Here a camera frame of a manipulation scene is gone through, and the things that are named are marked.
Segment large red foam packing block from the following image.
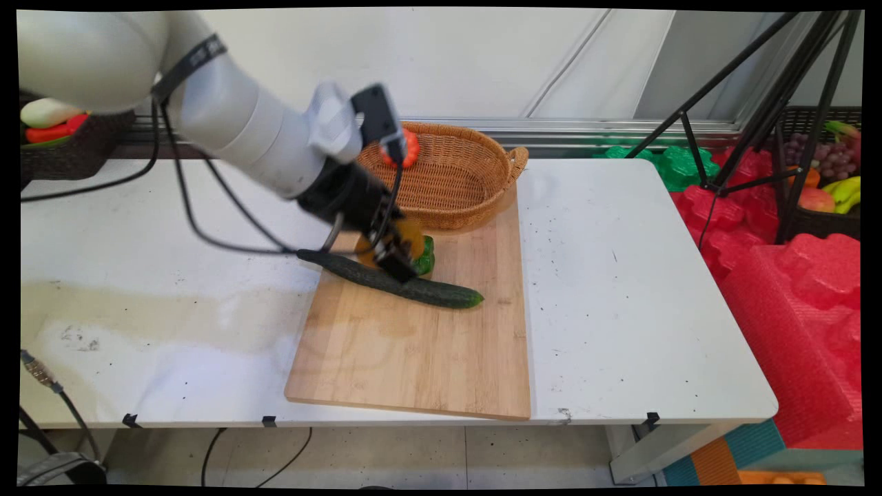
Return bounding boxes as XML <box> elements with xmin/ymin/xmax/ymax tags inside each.
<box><xmin>719</xmin><ymin>233</ymin><xmax>864</xmax><ymax>451</ymax></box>

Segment white toy eggplant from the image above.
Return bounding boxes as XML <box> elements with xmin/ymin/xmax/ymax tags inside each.
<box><xmin>20</xmin><ymin>97</ymin><xmax>85</xmax><ymax>130</ymax></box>

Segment red toy pepper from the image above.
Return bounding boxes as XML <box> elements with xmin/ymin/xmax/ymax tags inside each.
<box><xmin>25</xmin><ymin>113</ymin><xmax>91</xmax><ymax>145</ymax></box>

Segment teal and orange floor mat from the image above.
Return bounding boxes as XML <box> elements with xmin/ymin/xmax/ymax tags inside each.
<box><xmin>661</xmin><ymin>417</ymin><xmax>828</xmax><ymax>487</ymax></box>

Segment black camera tripod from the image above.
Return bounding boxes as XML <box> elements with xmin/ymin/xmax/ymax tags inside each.
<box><xmin>624</xmin><ymin>10</ymin><xmax>863</xmax><ymax>246</ymax></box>

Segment black floor cable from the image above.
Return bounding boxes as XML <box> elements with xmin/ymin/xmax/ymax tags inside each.
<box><xmin>201</xmin><ymin>427</ymin><xmax>314</xmax><ymax>488</ymax></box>

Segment purple toy grapes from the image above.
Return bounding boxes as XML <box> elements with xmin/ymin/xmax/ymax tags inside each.
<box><xmin>784</xmin><ymin>132</ymin><xmax>859</xmax><ymax>182</ymax></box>

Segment red foam packing piece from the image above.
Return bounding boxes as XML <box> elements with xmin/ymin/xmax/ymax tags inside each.
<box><xmin>670</xmin><ymin>146</ymin><xmax>783</xmax><ymax>282</ymax></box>

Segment long dark green cucumber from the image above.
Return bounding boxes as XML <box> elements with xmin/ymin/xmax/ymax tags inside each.
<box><xmin>296</xmin><ymin>249</ymin><xmax>485</xmax><ymax>310</ymax></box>

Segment metal window frame rail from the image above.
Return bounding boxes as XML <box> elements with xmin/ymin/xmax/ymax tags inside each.
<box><xmin>131</xmin><ymin>115</ymin><xmax>748</xmax><ymax>149</ymax></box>

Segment black velcro strap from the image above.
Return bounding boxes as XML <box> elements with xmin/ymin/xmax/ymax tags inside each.
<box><xmin>150</xmin><ymin>34</ymin><xmax>229</xmax><ymax>105</ymax></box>

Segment wooden cutting board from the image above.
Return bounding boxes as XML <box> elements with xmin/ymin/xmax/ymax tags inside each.
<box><xmin>285</xmin><ymin>182</ymin><xmax>532</xmax><ymax>422</ymax></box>

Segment woven wicker basket with handles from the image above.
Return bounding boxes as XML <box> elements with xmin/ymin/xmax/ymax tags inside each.
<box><xmin>356</xmin><ymin>122</ymin><xmax>530</xmax><ymax>232</ymax></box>

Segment white table leg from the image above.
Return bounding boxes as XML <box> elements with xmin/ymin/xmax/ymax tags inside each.
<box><xmin>605</xmin><ymin>422</ymin><xmax>732</xmax><ymax>485</ymax></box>

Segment red tomato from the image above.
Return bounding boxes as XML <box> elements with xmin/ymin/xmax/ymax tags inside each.
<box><xmin>380</xmin><ymin>128</ymin><xmax>422</xmax><ymax>170</ymax></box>

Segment cable with metal connector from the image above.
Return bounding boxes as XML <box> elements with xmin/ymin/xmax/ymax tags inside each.
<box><xmin>20</xmin><ymin>349</ymin><xmax>104</xmax><ymax>464</ymax></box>

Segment dark wicker basket with vegetables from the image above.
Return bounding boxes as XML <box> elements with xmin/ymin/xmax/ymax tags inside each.
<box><xmin>19</xmin><ymin>92</ymin><xmax>136</xmax><ymax>188</ymax></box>

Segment dark wicker basket with fruit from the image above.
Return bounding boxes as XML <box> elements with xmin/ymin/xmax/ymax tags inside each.
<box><xmin>773</xmin><ymin>105</ymin><xmax>863</xmax><ymax>242</ymax></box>

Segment red-yellow toy peach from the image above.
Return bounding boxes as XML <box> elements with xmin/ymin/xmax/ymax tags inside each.
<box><xmin>798</xmin><ymin>187</ymin><xmax>837</xmax><ymax>214</ymax></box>

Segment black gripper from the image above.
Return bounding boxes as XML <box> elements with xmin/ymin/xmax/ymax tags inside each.
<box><xmin>296</xmin><ymin>157</ymin><xmax>418</xmax><ymax>284</ymax></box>

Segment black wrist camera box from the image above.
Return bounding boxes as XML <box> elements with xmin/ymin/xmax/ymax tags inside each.
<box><xmin>350</xmin><ymin>83</ymin><xmax>409</xmax><ymax>167</ymax></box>

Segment yellow toy bananas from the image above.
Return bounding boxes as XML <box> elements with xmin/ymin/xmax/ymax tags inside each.
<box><xmin>821</xmin><ymin>175</ymin><xmax>862</xmax><ymax>215</ymax></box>

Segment green foam packing piece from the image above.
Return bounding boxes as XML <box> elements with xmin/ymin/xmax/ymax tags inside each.
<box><xmin>594</xmin><ymin>144</ymin><xmax>721</xmax><ymax>193</ymax></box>

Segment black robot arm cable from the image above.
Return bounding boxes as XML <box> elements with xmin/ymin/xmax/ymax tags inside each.
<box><xmin>21</xmin><ymin>103</ymin><xmax>345</xmax><ymax>257</ymax></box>

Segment green toy bell pepper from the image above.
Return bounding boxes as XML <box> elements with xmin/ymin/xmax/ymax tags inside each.
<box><xmin>412</xmin><ymin>235</ymin><xmax>436</xmax><ymax>277</ymax></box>

